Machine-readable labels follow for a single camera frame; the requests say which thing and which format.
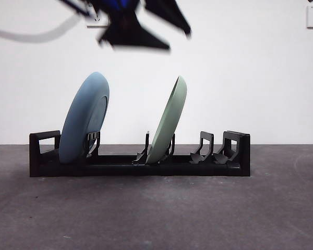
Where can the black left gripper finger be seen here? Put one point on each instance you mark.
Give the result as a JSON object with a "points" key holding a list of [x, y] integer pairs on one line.
{"points": [[169, 13], [130, 39]]}

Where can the pale green plate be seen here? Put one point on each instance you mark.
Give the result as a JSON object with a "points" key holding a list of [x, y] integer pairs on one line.
{"points": [[169, 122]]}

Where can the light blue plate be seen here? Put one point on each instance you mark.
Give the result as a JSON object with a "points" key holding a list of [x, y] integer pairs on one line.
{"points": [[81, 117]]}

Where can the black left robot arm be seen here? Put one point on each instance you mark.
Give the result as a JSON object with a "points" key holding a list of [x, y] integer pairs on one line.
{"points": [[107, 6]]}

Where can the black plastic plate rack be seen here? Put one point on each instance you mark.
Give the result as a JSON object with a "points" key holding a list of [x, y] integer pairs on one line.
{"points": [[120, 169]]}

